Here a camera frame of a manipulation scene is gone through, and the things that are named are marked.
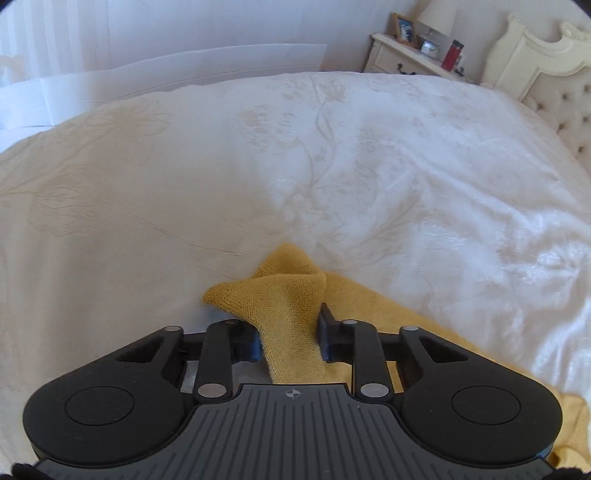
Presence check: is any cream tufted headboard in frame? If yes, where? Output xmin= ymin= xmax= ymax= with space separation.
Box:
xmin=480 ymin=13 xmax=591 ymax=163

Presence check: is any wooden picture frame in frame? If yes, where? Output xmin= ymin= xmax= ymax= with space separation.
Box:
xmin=390 ymin=12 xmax=419 ymax=48

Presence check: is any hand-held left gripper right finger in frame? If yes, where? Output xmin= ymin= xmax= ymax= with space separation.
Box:
xmin=318 ymin=302 xmax=472 ymax=400

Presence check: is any cream table lamp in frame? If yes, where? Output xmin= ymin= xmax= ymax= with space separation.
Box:
xmin=416 ymin=0 xmax=459 ymax=38

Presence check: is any red bottle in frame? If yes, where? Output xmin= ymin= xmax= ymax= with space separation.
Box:
xmin=441 ymin=39 xmax=464 ymax=71

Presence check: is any white embroidered bedspread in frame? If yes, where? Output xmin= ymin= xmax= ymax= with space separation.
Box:
xmin=0 ymin=71 xmax=591 ymax=464

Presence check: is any yellow knit sweater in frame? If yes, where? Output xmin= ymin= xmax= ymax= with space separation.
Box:
xmin=203 ymin=243 xmax=591 ymax=472

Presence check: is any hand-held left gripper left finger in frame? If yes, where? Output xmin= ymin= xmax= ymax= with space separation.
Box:
xmin=113 ymin=319 xmax=264 ymax=402

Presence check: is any cream nightstand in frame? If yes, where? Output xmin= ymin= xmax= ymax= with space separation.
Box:
xmin=362 ymin=32 xmax=474 ymax=85

